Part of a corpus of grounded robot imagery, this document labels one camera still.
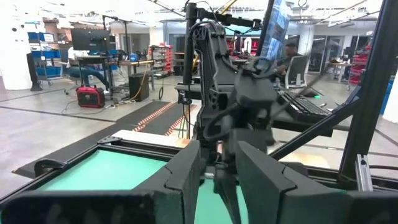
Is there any silver aluminium bracket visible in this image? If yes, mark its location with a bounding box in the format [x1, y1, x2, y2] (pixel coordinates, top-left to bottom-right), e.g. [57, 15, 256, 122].
[354, 153, 374, 192]

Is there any white office chair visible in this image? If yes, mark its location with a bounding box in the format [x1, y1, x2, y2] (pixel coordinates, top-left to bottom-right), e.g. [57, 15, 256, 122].
[283, 55, 309, 90]

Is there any black diagonal frame brace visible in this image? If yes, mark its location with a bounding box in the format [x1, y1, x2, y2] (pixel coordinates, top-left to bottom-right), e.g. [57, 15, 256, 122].
[269, 96, 361, 162]

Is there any black keyboard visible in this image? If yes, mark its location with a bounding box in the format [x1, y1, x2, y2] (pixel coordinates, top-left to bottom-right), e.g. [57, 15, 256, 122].
[279, 90, 333, 121]

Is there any black upright frame post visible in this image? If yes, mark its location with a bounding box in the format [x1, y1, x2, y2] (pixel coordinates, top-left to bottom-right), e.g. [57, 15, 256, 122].
[338, 0, 398, 183]

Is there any black table edge clamp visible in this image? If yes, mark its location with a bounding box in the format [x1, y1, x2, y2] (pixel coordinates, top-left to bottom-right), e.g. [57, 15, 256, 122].
[33, 157, 65, 178]

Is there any black desk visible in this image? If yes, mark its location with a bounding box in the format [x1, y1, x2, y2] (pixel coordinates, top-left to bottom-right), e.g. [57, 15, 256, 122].
[174, 82, 352, 138]

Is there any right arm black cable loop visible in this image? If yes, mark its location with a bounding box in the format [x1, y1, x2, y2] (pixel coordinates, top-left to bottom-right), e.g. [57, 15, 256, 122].
[203, 102, 242, 142]

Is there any black computer tower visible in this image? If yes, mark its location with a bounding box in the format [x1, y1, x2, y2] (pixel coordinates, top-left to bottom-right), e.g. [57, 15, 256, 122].
[128, 73, 150, 103]

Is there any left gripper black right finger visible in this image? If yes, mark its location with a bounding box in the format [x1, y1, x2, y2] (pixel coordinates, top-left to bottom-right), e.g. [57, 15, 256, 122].
[238, 141, 398, 224]

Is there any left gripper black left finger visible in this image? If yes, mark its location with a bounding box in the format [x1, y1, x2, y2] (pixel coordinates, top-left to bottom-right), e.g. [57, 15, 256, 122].
[0, 140, 201, 224]

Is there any black orange-striped floor mat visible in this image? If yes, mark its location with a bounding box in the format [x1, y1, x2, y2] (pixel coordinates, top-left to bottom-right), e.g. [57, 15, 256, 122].
[146, 102, 200, 137]
[114, 100, 175, 133]

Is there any red and black case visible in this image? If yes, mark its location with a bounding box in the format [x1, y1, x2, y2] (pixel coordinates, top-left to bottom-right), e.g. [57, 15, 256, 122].
[76, 85, 106, 109]

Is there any flat monitor on arm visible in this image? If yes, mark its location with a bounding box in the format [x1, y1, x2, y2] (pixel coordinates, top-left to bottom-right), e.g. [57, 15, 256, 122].
[257, 0, 294, 63]

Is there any shelf with red bins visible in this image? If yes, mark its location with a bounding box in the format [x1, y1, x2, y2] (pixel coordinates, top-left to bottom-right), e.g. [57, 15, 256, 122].
[147, 44, 175, 77]
[347, 45, 373, 86]

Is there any wooden top workbench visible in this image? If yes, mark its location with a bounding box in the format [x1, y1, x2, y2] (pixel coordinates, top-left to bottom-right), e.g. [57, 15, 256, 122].
[76, 55, 156, 94]

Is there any person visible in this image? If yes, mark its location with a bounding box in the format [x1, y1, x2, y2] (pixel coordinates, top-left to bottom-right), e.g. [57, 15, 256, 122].
[272, 42, 301, 77]
[65, 46, 110, 91]

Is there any black monitor pole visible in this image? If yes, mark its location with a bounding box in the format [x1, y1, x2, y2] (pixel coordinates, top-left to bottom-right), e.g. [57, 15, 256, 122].
[182, 2, 200, 85]

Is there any shelf with blue bins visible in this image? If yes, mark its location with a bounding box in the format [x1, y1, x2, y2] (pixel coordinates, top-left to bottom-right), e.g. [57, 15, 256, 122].
[27, 30, 62, 79]

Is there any black computer monitor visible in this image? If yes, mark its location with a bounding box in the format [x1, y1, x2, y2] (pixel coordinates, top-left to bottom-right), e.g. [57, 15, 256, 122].
[70, 27, 112, 52]

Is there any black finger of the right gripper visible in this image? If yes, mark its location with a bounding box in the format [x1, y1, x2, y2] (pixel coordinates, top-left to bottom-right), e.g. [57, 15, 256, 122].
[213, 167, 249, 224]

